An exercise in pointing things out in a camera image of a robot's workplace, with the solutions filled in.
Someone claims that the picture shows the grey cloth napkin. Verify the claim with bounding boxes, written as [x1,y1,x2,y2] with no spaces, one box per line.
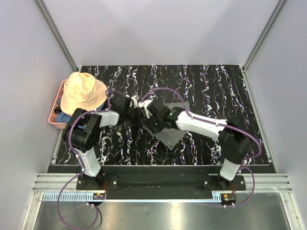
[143,101,190,150]

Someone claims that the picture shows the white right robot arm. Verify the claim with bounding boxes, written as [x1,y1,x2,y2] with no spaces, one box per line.
[139,99,252,190]

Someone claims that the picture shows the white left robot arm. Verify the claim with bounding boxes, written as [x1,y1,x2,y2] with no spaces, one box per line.
[62,95,140,190]

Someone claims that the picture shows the peach bucket hat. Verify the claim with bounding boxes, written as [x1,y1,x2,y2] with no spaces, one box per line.
[60,72,107,115]

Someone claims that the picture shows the blue cloth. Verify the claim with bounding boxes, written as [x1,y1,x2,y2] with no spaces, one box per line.
[56,103,106,123]

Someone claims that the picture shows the pink plastic bin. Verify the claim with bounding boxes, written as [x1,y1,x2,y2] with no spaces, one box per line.
[47,80,77,130]

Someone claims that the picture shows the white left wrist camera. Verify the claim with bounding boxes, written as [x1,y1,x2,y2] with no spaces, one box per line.
[131,95,140,108]

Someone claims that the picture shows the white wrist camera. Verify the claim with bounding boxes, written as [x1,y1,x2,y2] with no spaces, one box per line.
[138,100,152,118]
[131,95,140,108]

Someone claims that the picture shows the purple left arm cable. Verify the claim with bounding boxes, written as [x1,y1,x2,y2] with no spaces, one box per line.
[57,90,120,228]

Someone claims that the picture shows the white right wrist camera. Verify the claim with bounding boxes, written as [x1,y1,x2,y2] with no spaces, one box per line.
[138,100,152,118]

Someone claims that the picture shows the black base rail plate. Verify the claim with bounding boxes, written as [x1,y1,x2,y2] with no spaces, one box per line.
[76,165,247,202]

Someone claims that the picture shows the left aluminium frame post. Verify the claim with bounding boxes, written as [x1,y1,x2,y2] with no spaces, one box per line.
[34,0,79,71]

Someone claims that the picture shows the aluminium frame post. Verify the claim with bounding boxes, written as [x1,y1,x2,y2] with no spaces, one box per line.
[242,0,287,71]
[34,0,79,71]

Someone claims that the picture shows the right aluminium frame post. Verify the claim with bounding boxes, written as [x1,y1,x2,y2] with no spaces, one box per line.
[242,0,287,71]

